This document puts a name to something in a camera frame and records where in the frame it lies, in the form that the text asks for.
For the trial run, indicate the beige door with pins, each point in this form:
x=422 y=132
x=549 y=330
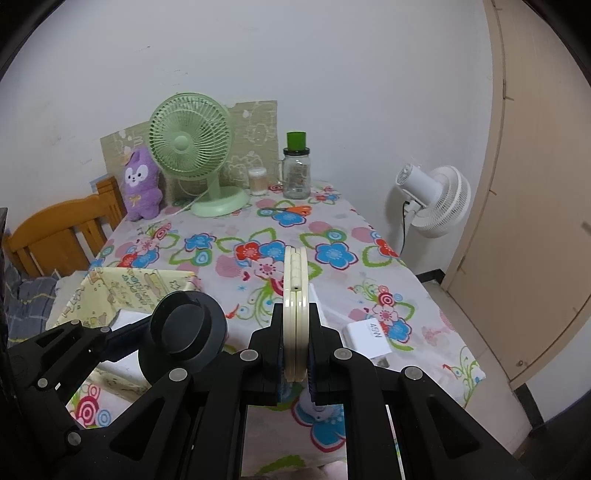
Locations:
x=521 y=273

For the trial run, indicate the cream round compact mirror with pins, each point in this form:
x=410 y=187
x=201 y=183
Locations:
x=296 y=313

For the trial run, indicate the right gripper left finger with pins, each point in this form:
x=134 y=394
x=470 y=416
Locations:
x=201 y=417

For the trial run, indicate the lavender round gadget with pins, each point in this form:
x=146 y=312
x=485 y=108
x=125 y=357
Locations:
x=314 y=413

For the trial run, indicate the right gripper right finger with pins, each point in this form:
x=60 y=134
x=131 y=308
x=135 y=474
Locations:
x=400 y=424

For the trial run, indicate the white standing fan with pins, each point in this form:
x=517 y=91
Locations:
x=437 y=201

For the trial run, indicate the green desk fan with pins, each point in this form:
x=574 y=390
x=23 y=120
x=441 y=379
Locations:
x=190 y=138

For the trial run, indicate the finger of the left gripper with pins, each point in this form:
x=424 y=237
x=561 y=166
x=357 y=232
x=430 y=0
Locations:
x=54 y=348

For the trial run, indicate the yellow cartoon storage box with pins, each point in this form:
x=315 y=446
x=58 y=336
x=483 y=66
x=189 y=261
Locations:
x=95 y=297

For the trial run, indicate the purple plush bunny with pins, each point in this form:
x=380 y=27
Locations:
x=141 y=193

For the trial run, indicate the white square charger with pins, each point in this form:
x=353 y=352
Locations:
x=127 y=317

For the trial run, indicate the glass jar green lid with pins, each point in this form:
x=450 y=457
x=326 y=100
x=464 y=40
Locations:
x=295 y=169

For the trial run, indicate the orange scissors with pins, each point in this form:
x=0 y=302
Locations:
x=302 y=210

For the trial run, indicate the white 45W charger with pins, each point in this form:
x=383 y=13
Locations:
x=367 y=338

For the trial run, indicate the plaid blue bedding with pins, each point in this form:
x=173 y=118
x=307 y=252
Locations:
x=27 y=304

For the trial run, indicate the cotton swab container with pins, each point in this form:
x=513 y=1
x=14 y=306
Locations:
x=258 y=182

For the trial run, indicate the wooden chair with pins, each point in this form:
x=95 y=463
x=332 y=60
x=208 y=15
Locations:
x=55 y=239

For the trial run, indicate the beige cartoon backboard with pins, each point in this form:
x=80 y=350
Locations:
x=255 y=144

